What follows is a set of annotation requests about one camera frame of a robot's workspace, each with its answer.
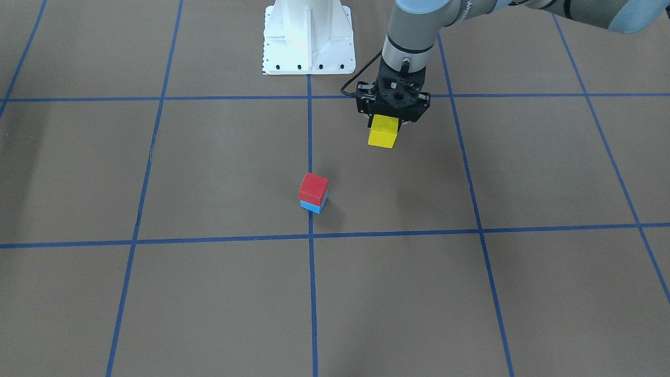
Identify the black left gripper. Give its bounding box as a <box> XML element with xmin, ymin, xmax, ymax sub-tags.
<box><xmin>356</xmin><ymin>61</ymin><xmax>431</xmax><ymax>132</ymax></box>

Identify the yellow block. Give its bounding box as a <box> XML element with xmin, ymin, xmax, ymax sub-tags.
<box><xmin>367</xmin><ymin>114</ymin><xmax>399</xmax><ymax>149</ymax></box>

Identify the red block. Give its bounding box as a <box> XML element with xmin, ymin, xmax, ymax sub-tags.
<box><xmin>298</xmin><ymin>172</ymin><xmax>329</xmax><ymax>207</ymax></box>

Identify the blue block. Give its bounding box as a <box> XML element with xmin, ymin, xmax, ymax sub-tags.
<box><xmin>299</xmin><ymin>193</ymin><xmax>328</xmax><ymax>214</ymax></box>

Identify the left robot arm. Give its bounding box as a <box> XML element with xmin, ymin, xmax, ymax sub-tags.
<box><xmin>349</xmin><ymin>1</ymin><xmax>668</xmax><ymax>132</ymax></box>

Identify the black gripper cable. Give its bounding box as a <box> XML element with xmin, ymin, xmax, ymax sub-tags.
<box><xmin>340</xmin><ymin>50</ymin><xmax>383</xmax><ymax>97</ymax></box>

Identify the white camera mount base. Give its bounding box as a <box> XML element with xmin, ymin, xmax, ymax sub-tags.
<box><xmin>262</xmin><ymin>1</ymin><xmax>356</xmax><ymax>75</ymax></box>

